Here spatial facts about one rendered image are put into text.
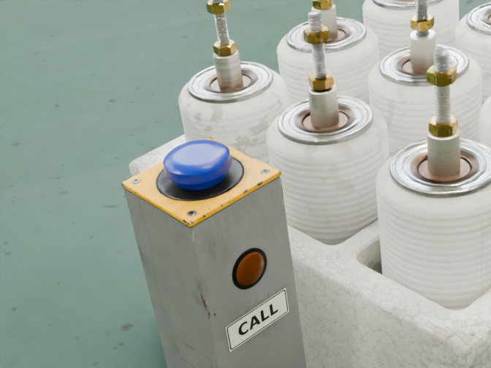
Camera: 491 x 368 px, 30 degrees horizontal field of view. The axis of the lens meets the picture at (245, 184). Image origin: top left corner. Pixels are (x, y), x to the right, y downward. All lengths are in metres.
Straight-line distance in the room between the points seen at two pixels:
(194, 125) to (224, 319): 0.27
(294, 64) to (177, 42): 0.74
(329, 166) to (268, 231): 0.15
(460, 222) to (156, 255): 0.20
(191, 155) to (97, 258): 0.53
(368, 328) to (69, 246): 0.51
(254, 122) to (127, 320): 0.29
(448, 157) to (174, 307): 0.21
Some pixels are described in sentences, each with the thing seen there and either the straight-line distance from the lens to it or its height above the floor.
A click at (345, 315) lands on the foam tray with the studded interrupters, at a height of 0.15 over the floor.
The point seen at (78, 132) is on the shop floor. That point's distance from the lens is 1.34.
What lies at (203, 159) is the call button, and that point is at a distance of 0.54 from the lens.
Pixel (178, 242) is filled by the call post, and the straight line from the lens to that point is 0.53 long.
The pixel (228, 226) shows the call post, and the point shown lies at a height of 0.30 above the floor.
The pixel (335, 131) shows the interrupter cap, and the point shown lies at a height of 0.25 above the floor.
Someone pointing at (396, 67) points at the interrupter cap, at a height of 0.25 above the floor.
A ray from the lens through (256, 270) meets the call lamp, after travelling 0.55.
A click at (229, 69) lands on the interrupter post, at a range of 0.79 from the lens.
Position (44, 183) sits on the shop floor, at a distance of 1.24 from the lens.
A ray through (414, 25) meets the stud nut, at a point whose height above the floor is 0.29.
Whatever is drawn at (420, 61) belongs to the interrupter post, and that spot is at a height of 0.26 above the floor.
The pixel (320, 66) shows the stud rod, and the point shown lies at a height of 0.30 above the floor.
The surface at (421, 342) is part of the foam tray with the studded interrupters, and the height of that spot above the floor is 0.17.
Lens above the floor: 0.59
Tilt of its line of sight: 32 degrees down
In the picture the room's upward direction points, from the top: 9 degrees counter-clockwise
